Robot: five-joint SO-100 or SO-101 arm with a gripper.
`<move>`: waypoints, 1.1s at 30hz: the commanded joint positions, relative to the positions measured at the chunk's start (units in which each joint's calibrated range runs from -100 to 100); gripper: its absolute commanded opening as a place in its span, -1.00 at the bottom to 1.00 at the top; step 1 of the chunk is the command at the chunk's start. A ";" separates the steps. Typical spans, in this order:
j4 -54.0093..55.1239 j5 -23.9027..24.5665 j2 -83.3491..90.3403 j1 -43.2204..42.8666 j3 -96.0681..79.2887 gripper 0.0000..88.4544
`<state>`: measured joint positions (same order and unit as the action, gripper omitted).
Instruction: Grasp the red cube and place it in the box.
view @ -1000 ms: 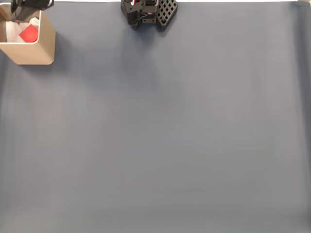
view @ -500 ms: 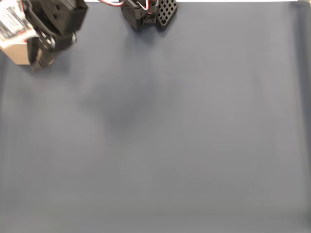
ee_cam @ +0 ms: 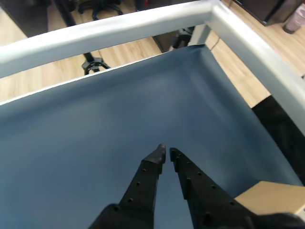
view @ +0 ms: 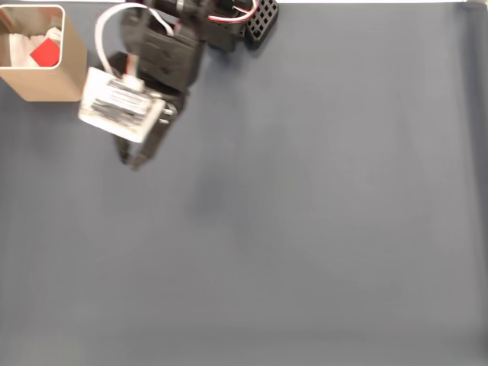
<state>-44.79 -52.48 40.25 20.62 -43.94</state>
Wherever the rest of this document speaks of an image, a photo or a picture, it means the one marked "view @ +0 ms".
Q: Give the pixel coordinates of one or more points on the red cube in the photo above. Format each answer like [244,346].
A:
[45,53]

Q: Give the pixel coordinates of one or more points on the beige rounded box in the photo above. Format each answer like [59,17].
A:
[53,84]

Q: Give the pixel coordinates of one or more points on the blue-grey table mat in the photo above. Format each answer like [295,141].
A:
[267,228]

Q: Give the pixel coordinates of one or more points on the white padding cloth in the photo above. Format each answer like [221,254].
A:
[17,49]

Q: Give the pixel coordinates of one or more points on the white camera board mount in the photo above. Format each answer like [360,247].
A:
[118,104]

